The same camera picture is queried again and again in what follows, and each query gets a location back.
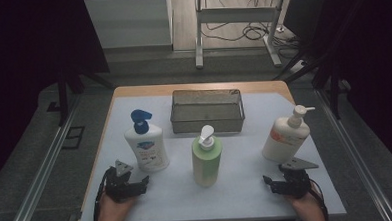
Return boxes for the person's right hand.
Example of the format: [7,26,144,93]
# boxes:
[285,190,324,218]

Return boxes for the dark curtain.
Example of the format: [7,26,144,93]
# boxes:
[0,0,115,188]
[281,0,392,182]

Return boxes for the white pump bottle orange label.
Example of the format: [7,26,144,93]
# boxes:
[259,103,318,165]

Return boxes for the white table mat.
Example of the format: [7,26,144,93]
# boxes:
[73,86,348,221]

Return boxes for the aluminium floor rail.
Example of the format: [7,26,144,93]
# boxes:
[315,85,392,221]
[0,95,87,221]

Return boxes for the white bottle with blue pump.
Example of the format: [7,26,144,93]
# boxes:
[122,107,172,174]

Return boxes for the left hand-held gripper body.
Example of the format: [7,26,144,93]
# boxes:
[102,158,142,205]

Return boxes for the green bottle with white pump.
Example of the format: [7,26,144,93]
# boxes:
[190,123,225,189]

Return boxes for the white power strip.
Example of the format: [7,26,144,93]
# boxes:
[290,60,309,76]

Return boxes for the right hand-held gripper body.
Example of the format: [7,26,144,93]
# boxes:
[277,155,321,200]

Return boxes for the person's left hand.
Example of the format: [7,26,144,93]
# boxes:
[98,192,140,221]

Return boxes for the black metal stand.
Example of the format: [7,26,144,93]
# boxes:
[268,0,372,122]
[54,57,118,128]

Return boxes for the right hand-held gripper black cable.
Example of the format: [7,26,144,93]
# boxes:
[307,179,330,221]

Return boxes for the metal mesh basket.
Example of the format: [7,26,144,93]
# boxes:
[168,86,247,136]

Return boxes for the white panel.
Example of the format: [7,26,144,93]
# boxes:
[84,0,175,50]

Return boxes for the white desk frame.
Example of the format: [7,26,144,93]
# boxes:
[192,0,288,71]

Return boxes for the black floor cables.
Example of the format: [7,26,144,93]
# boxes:
[199,0,304,63]

